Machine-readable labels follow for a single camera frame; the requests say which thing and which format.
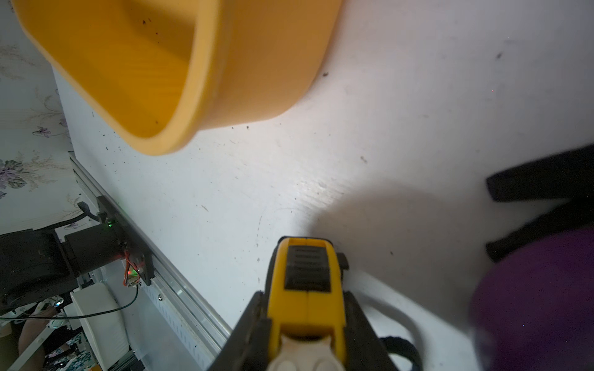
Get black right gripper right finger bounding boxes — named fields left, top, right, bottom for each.
left=344, top=292, right=398, bottom=370

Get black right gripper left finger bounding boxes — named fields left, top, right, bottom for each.
left=208, top=292, right=272, bottom=371

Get yellow plastic storage box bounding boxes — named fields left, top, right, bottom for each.
left=12, top=1, right=342, bottom=156

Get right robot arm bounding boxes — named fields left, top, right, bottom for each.
left=1, top=226, right=416, bottom=370

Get aluminium mounting rail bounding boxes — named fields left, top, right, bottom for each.
left=70, top=153, right=230, bottom=370

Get purple tape measure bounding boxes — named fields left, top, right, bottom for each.
left=470, top=229, right=593, bottom=370

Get black stapler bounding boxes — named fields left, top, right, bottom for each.
left=485, top=144, right=593, bottom=262

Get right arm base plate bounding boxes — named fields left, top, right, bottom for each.
left=64, top=194, right=155, bottom=286

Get small black yellow tape measure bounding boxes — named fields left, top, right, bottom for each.
left=265, top=237, right=423, bottom=370

